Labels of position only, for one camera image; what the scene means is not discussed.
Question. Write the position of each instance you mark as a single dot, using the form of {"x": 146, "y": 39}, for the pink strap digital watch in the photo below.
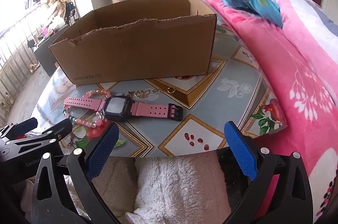
{"x": 122, "y": 107}

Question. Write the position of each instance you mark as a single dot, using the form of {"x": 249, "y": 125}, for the dark grey cabinet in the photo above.
{"x": 43, "y": 54}

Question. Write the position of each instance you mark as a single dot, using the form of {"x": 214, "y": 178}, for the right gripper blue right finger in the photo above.
{"x": 242, "y": 152}

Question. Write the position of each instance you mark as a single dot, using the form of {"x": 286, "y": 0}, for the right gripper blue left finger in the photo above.
{"x": 99, "y": 149}

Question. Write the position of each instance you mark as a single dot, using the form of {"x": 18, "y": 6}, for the white fluffy blanket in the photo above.
{"x": 177, "y": 189}

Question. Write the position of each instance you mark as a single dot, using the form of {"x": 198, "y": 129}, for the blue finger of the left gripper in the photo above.
{"x": 57, "y": 131}
{"x": 18, "y": 130}

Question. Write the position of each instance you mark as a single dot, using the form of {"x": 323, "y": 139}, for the patterned fruit tablecloth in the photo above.
{"x": 234, "y": 89}

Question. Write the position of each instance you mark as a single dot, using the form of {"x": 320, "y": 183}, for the brown cardboard box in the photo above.
{"x": 138, "y": 39}

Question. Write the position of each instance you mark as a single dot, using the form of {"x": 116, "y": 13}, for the pink floral quilt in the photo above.
{"x": 309, "y": 111}

